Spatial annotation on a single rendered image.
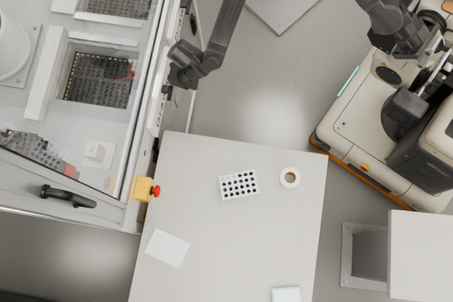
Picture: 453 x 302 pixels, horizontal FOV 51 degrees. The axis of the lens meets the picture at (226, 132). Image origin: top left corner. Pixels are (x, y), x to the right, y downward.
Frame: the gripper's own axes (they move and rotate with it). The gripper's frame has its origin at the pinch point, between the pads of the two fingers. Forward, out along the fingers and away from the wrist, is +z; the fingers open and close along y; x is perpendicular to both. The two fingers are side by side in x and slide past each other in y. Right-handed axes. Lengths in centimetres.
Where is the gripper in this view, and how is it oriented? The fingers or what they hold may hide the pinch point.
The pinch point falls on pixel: (171, 81)
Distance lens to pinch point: 157.1
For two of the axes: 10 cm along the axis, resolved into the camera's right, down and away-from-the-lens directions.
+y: -8.2, -2.8, -5.0
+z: -5.5, 1.3, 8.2
